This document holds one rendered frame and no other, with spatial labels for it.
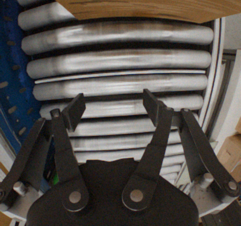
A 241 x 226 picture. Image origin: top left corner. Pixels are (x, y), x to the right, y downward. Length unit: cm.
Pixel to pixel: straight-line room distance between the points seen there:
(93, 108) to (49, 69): 15
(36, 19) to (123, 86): 26
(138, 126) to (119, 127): 6
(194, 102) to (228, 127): 24
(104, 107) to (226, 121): 45
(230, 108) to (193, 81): 21
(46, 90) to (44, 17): 18
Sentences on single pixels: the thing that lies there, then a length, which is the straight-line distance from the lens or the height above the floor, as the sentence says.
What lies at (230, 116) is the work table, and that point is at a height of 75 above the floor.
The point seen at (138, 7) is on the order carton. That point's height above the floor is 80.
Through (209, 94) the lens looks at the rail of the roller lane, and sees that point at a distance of 40.
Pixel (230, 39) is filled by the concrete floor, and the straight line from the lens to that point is 160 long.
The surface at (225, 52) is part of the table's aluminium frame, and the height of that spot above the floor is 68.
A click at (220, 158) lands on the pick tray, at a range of 64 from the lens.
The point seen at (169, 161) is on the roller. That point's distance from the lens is 51.
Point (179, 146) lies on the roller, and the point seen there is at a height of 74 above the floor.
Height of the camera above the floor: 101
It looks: 66 degrees down
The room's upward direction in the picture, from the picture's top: 174 degrees clockwise
